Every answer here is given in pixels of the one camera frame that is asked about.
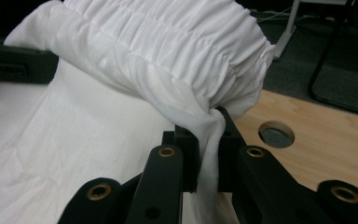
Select white metal stand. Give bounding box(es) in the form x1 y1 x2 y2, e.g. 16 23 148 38
272 0 349 61

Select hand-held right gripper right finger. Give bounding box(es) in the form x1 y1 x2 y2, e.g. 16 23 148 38
215 105 247 193

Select white cloth shorts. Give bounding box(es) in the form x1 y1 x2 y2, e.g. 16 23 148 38
0 0 276 224

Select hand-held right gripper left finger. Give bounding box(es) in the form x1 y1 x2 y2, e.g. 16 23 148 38
162 124 200 194

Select white floor cable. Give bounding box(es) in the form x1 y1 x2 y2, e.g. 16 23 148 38
255 8 295 25

